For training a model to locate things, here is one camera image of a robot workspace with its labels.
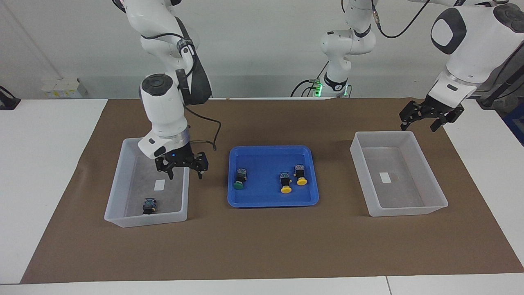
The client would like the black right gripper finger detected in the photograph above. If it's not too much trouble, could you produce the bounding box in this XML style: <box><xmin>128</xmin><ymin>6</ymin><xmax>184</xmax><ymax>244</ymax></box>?
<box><xmin>155</xmin><ymin>158</ymin><xmax>175</xmax><ymax>181</ymax></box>
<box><xmin>192</xmin><ymin>151</ymin><xmax>210</xmax><ymax>181</ymax></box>

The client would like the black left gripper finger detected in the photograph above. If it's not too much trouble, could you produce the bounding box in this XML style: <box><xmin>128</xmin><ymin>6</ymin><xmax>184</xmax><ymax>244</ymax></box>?
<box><xmin>430</xmin><ymin>107</ymin><xmax>465</xmax><ymax>132</ymax></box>
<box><xmin>400</xmin><ymin>100</ymin><xmax>422</xmax><ymax>132</ymax></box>

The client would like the translucent white plastic box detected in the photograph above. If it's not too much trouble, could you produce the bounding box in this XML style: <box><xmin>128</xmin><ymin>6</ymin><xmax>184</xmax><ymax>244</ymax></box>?
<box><xmin>104</xmin><ymin>137</ymin><xmax>191</xmax><ymax>229</ymax></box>
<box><xmin>349</xmin><ymin>131</ymin><xmax>449</xmax><ymax>218</ymax></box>

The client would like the black stand pole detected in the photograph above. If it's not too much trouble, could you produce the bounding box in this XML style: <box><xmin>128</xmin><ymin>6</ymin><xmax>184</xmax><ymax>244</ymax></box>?
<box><xmin>479</xmin><ymin>61</ymin><xmax>524</xmax><ymax>108</ymax></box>

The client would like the blue plastic tray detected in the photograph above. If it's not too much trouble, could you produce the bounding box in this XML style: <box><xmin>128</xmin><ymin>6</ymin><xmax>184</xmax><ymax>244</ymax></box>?
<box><xmin>227</xmin><ymin>145</ymin><xmax>320</xmax><ymax>209</ymax></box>

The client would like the blue crate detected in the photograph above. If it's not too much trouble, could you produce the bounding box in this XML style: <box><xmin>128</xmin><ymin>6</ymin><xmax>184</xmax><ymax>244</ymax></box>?
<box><xmin>503</xmin><ymin>111</ymin><xmax>524</xmax><ymax>146</ymax></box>

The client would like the brown table mat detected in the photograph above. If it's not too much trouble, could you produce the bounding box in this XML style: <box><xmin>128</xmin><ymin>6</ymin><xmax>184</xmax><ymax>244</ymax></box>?
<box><xmin>20</xmin><ymin>98</ymin><xmax>524</xmax><ymax>284</ymax></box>

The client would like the small white box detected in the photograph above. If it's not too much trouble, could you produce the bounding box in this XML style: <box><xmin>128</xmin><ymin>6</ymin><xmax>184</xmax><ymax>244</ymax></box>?
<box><xmin>54</xmin><ymin>78</ymin><xmax>81</xmax><ymax>98</ymax></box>

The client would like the black stand base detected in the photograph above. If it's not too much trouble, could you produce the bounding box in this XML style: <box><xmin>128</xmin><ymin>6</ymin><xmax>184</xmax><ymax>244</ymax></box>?
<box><xmin>0</xmin><ymin>85</ymin><xmax>21</xmax><ymax>110</ymax></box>

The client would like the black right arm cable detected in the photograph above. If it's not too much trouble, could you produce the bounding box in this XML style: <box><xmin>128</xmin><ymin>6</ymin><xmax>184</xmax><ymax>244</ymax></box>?
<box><xmin>141</xmin><ymin>32</ymin><xmax>222</xmax><ymax>151</ymax></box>

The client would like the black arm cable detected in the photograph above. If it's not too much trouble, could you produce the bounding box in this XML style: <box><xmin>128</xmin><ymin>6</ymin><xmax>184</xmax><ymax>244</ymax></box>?
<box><xmin>141</xmin><ymin>32</ymin><xmax>222</xmax><ymax>151</ymax></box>
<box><xmin>370</xmin><ymin>0</ymin><xmax>431</xmax><ymax>39</ymax></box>

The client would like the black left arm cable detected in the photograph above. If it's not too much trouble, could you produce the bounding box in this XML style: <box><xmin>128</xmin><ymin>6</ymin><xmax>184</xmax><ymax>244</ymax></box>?
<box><xmin>370</xmin><ymin>0</ymin><xmax>431</xmax><ymax>39</ymax></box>

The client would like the black base cable bundle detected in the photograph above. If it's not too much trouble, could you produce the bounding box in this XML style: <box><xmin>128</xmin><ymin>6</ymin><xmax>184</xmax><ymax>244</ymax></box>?
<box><xmin>290</xmin><ymin>61</ymin><xmax>330</xmax><ymax>98</ymax></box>

